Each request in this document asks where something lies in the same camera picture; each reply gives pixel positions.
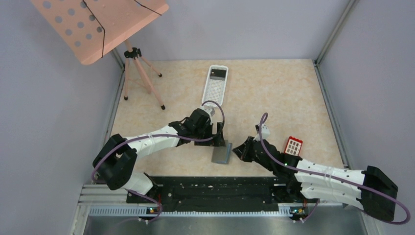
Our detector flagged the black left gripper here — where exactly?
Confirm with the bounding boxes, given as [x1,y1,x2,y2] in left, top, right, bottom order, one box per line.
[194,121,226,147]

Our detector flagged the grey card holder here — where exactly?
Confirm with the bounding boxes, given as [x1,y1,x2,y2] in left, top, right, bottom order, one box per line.
[211,140,229,165]

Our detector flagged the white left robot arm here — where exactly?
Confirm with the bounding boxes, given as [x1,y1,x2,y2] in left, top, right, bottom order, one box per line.
[92,107,225,202]

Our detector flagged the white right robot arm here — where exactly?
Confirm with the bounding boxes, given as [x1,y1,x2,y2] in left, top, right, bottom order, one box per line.
[232,136,398,222]

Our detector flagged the black card in tray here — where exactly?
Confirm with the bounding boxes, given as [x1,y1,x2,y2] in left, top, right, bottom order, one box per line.
[209,69,227,81]

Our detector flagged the white perforated plastic tray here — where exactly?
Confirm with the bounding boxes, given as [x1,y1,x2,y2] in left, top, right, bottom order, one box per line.
[202,65,229,106]

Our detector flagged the pink music stand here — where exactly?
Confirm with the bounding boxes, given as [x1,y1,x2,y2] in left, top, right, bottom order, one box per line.
[32,0,169,110]

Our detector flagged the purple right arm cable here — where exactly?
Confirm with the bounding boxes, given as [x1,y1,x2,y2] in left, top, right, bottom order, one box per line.
[257,112,411,225]

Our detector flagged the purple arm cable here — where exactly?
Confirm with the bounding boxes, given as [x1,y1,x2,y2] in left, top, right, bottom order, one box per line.
[257,112,411,225]
[91,100,226,184]

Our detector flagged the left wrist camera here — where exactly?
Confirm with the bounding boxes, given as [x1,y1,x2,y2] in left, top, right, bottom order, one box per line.
[204,108,215,118]

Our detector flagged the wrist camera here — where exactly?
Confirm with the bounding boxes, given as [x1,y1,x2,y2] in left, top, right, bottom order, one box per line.
[254,124,270,141]
[204,108,215,118]

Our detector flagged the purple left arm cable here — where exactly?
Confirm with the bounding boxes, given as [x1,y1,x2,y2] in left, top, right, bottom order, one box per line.
[91,100,226,184]

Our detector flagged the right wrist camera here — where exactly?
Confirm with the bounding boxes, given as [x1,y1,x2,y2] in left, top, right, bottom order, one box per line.
[254,124,270,141]

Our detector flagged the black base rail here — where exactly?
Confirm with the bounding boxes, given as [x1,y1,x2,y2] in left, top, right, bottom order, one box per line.
[124,175,320,215]

